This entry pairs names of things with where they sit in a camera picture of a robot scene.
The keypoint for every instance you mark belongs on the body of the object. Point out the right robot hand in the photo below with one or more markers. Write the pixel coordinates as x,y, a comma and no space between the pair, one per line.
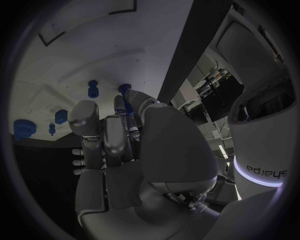
173,150

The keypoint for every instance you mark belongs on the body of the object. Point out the blue long peg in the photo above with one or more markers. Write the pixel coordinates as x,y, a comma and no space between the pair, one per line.
126,101

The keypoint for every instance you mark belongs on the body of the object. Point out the white task board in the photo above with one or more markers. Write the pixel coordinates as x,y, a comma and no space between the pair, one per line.
93,56

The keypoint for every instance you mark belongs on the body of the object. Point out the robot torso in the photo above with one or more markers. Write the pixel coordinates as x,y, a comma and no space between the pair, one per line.
260,112

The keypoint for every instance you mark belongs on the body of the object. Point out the blue plug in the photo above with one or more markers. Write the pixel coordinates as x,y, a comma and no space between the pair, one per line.
92,89

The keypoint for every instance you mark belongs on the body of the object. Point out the blue block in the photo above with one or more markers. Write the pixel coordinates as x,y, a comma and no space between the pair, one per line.
61,117

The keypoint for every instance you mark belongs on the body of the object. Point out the small blue peg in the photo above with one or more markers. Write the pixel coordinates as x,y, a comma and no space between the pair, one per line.
51,128

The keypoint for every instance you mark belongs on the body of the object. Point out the blue gear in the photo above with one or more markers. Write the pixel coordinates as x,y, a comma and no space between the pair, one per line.
23,129

